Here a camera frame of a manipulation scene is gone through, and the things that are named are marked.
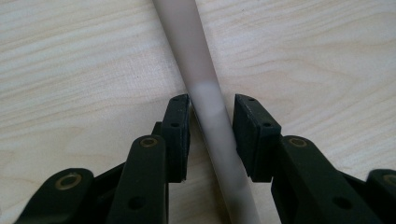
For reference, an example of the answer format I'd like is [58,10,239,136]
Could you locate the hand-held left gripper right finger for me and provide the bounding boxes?
[232,93,376,224]

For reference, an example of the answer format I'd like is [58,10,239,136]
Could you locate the skimmer spoon with brown handle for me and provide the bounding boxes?
[151,0,263,224]

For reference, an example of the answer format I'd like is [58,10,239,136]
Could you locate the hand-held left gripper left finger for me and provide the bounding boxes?
[106,93,191,224]

